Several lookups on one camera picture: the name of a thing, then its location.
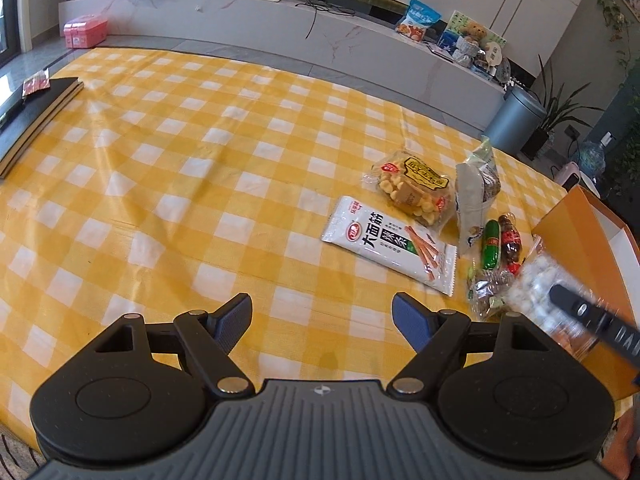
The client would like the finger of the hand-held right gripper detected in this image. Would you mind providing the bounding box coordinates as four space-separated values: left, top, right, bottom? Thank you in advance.
550 285 640 356

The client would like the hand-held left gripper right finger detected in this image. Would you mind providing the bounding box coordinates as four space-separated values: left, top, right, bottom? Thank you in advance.
387 292 551 395

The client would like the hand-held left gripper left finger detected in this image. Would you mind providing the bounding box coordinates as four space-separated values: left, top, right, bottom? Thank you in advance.
95 292 254 395

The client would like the clear bag of white candies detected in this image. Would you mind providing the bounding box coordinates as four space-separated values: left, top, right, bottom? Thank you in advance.
502 237 613 361

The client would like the orange cardboard box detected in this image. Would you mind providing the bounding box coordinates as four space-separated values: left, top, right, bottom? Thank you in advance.
531 185 640 413

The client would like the clear yellow-label biscuit packet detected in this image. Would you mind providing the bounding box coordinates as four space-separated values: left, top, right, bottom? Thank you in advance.
363 149 457 231

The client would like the white flat snack packet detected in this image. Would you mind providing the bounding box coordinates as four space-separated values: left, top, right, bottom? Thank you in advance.
321 196 458 297

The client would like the foil wrapped candy pack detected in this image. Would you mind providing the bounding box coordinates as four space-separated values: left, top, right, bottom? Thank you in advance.
466 267 518 321

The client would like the dark red sausage snack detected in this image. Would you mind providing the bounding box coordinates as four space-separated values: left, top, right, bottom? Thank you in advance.
497 214 526 276

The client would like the green wrapped sausage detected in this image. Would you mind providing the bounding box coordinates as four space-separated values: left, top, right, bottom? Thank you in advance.
481 220 502 268

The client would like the white and green snack bag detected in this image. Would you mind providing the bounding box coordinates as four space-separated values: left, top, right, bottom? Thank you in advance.
454 136 502 256

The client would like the pink stool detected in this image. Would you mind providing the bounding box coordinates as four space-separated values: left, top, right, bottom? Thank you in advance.
554 160 583 191

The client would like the yellow checked tablecloth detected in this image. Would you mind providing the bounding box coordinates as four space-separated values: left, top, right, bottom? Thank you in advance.
0 47 640 441

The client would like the blue water jug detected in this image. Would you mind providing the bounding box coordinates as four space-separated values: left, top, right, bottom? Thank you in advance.
575 132 613 186

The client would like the potted plant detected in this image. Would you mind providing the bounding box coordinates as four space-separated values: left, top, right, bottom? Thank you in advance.
520 55 606 161

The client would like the grey trash bin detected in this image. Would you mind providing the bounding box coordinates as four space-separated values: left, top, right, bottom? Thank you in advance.
483 85 548 153

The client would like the teddy bear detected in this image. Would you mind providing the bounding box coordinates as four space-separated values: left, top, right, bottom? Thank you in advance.
457 22 488 58

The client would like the hanging green plant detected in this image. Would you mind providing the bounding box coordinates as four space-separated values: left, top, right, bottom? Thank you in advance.
597 0 636 71

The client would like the blue snack bag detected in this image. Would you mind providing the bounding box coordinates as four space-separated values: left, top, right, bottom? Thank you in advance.
395 0 446 43

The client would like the marble TV console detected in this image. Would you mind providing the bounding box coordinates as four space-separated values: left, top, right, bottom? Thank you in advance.
57 0 508 141

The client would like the small red packet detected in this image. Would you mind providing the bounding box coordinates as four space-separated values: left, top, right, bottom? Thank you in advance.
21 73 51 96

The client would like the pink storage box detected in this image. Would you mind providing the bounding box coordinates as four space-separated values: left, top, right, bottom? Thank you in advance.
63 15 109 49

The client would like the black cable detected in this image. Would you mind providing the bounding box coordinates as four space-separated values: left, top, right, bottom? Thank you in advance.
295 0 361 41

